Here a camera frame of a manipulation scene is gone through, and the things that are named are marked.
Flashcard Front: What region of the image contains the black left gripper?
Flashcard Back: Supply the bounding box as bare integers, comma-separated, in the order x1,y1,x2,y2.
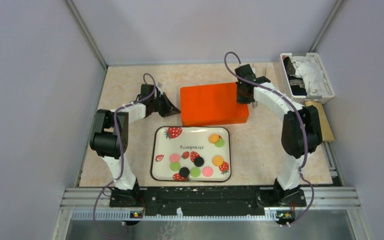
150,92,181,118

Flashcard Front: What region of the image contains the orange box lid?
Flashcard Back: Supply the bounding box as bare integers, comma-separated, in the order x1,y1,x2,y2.
180,82,249,127

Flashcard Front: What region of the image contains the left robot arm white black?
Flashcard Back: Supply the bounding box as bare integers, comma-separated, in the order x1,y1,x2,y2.
89,83,181,207

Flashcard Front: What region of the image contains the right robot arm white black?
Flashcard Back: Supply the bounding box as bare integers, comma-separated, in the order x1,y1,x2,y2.
232,64,323,206

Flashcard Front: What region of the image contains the black cloth in basket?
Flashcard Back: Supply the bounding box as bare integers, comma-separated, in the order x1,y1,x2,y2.
282,56,307,96

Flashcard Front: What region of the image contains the pink sandwich cookie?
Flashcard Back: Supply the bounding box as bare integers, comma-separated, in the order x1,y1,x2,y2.
169,153,181,163
202,166,214,178

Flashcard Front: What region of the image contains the yellow round biscuit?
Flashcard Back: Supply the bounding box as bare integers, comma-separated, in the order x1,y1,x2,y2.
208,134,221,144
212,155,224,167

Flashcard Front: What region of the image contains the green sandwich cookie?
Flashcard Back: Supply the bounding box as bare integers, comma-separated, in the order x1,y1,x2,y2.
189,167,201,178
169,162,181,172
214,138,225,148

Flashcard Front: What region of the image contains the white plastic basket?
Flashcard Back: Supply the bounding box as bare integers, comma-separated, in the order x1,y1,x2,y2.
277,52,335,104

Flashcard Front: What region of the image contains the white strawberry print tray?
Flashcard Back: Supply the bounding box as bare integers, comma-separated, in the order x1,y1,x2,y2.
150,126,232,183

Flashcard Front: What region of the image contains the black sandwich cookie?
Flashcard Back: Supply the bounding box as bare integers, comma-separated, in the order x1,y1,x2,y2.
193,156,205,168
179,167,190,178

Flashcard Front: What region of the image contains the white crumpled cloth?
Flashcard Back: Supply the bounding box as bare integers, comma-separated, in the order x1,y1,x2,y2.
290,56,328,96

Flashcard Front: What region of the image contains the tan paper bag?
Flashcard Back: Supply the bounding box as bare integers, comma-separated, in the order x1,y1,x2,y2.
305,100,335,143

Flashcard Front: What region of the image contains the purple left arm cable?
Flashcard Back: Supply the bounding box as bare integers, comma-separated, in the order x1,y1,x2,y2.
92,73,157,240

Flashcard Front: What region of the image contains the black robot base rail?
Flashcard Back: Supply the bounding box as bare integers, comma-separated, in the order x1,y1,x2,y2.
109,185,308,217

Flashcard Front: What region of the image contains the aluminium frame rail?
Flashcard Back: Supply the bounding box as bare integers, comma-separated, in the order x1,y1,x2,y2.
52,182,374,240

